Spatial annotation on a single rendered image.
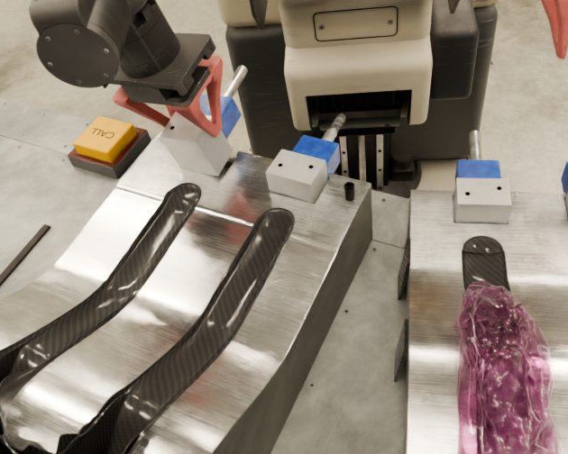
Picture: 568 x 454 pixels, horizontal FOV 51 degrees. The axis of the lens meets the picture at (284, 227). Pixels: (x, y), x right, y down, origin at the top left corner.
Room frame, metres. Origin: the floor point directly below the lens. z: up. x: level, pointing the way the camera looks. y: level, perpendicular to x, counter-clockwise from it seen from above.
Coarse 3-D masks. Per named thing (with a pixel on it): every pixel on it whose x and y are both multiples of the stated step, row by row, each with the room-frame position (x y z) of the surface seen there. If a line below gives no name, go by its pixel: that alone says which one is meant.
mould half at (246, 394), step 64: (128, 192) 0.46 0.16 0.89; (256, 192) 0.42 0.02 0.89; (64, 256) 0.40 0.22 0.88; (192, 256) 0.36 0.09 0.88; (320, 256) 0.33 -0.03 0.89; (0, 320) 0.31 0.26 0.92; (128, 320) 0.30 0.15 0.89; (192, 320) 0.29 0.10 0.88; (256, 320) 0.28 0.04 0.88; (320, 320) 0.29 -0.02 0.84; (64, 384) 0.23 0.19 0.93; (192, 384) 0.22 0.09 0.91; (256, 384) 0.21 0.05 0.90; (192, 448) 0.16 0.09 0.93; (256, 448) 0.18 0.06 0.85
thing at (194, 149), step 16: (240, 80) 0.56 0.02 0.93; (224, 96) 0.52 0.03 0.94; (176, 112) 0.51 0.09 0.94; (208, 112) 0.51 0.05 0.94; (224, 112) 0.50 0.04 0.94; (176, 128) 0.48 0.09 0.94; (192, 128) 0.47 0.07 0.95; (224, 128) 0.49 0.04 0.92; (176, 144) 0.47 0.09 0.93; (192, 144) 0.46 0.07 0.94; (208, 144) 0.46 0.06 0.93; (224, 144) 0.48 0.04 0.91; (176, 160) 0.48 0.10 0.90; (192, 160) 0.47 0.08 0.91; (208, 160) 0.45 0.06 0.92; (224, 160) 0.47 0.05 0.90
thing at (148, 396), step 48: (192, 192) 0.44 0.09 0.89; (144, 240) 0.40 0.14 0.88; (288, 240) 0.35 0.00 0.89; (240, 288) 0.32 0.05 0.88; (48, 336) 0.29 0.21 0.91; (192, 336) 0.27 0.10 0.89; (0, 384) 0.22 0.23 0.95; (144, 384) 0.22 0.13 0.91; (0, 432) 0.19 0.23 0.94; (96, 432) 0.18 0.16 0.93; (144, 432) 0.17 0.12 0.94
